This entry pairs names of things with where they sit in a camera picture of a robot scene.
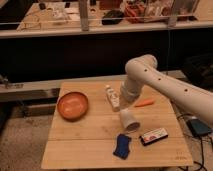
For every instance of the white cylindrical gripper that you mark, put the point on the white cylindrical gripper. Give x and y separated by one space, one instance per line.
124 104

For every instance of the white tube bottle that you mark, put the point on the white tube bottle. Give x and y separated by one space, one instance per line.
113 98

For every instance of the white ceramic cup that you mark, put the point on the white ceramic cup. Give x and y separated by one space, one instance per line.
128 121

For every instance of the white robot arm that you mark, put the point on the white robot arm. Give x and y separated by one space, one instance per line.
142 71

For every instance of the orange carrot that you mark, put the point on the orange carrot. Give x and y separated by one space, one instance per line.
144 102

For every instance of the wooden table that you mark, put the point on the wooden table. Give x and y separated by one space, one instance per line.
89 142

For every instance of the black rectangular box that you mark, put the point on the black rectangular box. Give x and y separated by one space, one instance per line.
153 136

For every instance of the blue cloth toy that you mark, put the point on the blue cloth toy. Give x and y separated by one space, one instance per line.
122 146

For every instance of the orange wooden bowl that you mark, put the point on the orange wooden bowl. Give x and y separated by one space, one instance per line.
72 105

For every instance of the black power adapter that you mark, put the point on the black power adapter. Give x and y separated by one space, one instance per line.
198 128

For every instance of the black bag on shelf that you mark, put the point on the black bag on shelf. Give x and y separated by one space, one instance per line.
112 17

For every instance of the red clutter on shelf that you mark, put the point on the red clutter on shelf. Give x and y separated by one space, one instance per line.
134 13

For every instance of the metal post right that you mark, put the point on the metal post right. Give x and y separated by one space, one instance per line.
174 13

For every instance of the metal post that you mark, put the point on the metal post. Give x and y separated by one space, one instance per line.
83 10
174 13

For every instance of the metal post left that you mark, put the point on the metal post left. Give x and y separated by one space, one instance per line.
83 10

